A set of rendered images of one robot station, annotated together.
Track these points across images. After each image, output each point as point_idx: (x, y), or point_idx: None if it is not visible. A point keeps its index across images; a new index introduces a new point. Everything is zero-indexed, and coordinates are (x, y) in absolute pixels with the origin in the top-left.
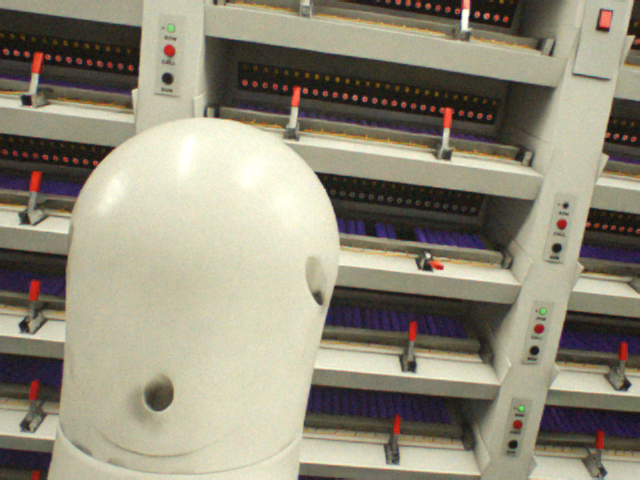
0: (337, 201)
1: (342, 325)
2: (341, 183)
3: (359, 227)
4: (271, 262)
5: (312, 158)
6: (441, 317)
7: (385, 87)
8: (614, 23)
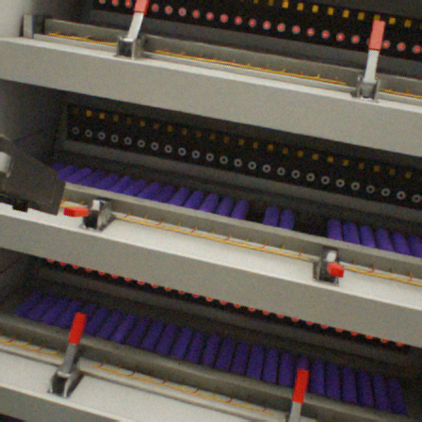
0: (215, 171)
1: (196, 362)
2: (221, 144)
3: (235, 208)
4: None
5: (154, 86)
6: (368, 374)
7: (297, 8)
8: None
